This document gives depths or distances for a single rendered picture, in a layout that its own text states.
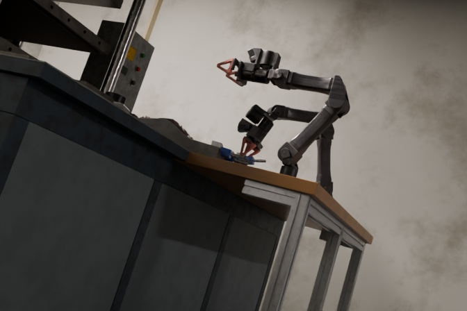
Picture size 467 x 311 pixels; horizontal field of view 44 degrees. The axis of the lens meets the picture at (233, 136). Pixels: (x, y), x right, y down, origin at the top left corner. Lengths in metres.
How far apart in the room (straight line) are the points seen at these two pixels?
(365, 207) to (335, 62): 1.08
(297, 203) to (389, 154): 2.26
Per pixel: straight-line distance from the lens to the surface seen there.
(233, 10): 4.73
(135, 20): 2.91
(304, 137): 2.08
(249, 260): 2.75
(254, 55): 2.27
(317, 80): 2.15
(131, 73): 3.14
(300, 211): 1.76
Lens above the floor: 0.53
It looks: 11 degrees up
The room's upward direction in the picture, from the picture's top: 18 degrees clockwise
